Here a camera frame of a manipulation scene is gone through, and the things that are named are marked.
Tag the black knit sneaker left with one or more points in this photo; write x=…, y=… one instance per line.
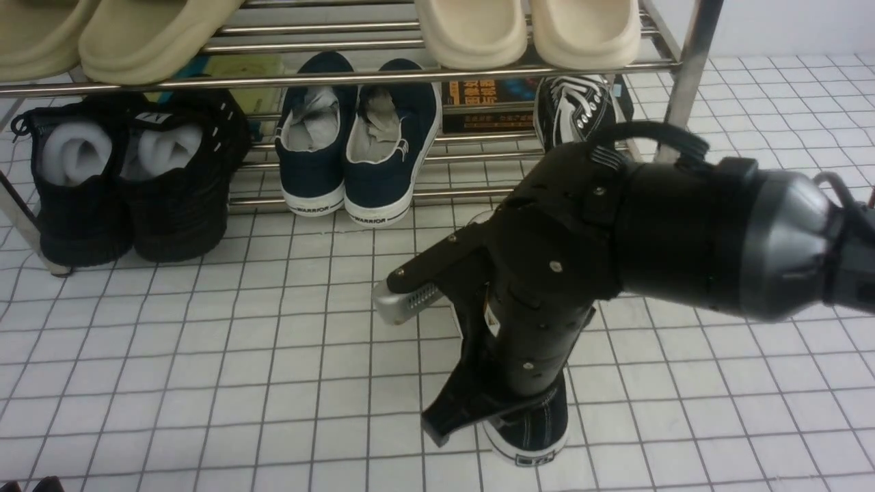
x=76, y=152

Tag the khaki slide sandal right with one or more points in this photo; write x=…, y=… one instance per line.
x=135, y=43

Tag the navy canvas shoe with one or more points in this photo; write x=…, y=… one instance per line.
x=310, y=142
x=393, y=129

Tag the black knit sneaker right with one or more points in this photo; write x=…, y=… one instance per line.
x=175, y=178

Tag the cream slide sandal left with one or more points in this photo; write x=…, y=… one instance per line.
x=473, y=35

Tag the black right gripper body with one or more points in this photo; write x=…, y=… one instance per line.
x=548, y=242

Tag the black canvas sneaker white sole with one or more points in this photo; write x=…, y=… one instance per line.
x=535, y=436

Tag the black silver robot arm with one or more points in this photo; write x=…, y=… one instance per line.
x=758, y=244

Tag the dark book on rack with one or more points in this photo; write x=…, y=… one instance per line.
x=485, y=106

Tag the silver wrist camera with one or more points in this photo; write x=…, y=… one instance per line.
x=397, y=308

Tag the khaki slide sandal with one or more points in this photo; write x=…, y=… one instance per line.
x=39, y=39
x=135, y=43

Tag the metal shoe rack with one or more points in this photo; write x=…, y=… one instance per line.
x=685, y=65

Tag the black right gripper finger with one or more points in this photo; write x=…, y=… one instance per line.
x=511, y=356

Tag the cream slide sandal right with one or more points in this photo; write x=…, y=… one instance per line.
x=586, y=35

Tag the black white patterned sneaker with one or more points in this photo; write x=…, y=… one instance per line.
x=570, y=108

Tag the cream slide sandal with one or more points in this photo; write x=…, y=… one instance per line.
x=586, y=35
x=473, y=35

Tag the khaki slide sandal left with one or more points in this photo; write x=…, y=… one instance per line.
x=39, y=39

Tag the black knit sneaker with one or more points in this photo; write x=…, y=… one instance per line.
x=175, y=178
x=76, y=152

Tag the navy canvas shoe right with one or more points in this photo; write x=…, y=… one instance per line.
x=393, y=129

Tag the navy canvas shoe left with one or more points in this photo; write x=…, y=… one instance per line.
x=310, y=142

